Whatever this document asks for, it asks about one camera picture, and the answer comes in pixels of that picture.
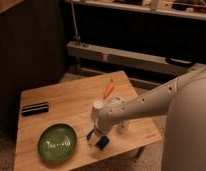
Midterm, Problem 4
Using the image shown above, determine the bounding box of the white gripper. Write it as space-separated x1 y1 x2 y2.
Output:
90 125 106 146

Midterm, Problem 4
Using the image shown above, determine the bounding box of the white ceramic cup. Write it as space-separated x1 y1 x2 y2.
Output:
92 100 104 111

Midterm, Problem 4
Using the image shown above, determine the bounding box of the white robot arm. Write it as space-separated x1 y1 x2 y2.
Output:
88 67 206 171

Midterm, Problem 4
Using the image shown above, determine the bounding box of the green ceramic bowl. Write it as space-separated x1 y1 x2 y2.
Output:
37 123 77 163

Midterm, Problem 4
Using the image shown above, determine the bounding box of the blue wavy sponge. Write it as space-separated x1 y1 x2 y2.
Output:
86 130 109 150

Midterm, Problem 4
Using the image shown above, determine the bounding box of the small white patterned bottle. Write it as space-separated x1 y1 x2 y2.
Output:
116 121 128 134

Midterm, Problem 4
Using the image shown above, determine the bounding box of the orange carrot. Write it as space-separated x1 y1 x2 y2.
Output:
103 79 114 99

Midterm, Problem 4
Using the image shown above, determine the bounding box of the wooden table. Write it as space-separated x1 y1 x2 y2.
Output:
14 71 161 171

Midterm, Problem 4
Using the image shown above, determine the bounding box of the black rectangular case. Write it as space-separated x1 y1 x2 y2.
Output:
21 102 49 116

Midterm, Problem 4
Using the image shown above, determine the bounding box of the grey metal beam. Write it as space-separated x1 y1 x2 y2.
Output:
67 41 204 76

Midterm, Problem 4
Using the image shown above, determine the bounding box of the vertical metal pole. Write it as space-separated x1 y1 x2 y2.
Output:
70 0 81 45

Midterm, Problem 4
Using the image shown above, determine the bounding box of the black handle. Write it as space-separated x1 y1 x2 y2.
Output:
165 57 196 68

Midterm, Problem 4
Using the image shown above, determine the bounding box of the cluttered wall shelf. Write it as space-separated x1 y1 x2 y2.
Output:
64 0 206 21

